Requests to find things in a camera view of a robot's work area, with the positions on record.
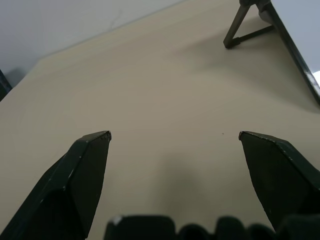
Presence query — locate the black whiteboard support stand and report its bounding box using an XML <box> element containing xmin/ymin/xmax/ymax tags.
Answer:
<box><xmin>223</xmin><ymin>0</ymin><xmax>275</xmax><ymax>49</ymax></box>

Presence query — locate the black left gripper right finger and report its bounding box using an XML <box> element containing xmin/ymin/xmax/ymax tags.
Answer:
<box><xmin>238</xmin><ymin>130</ymin><xmax>320</xmax><ymax>234</ymax></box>

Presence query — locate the dark object at table edge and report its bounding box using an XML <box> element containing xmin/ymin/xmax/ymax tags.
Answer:
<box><xmin>0</xmin><ymin>68</ymin><xmax>13</xmax><ymax>102</ymax></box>

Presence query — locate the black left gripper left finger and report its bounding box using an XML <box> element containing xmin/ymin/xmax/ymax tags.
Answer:
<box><xmin>0</xmin><ymin>130</ymin><xmax>112</xmax><ymax>240</ymax></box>

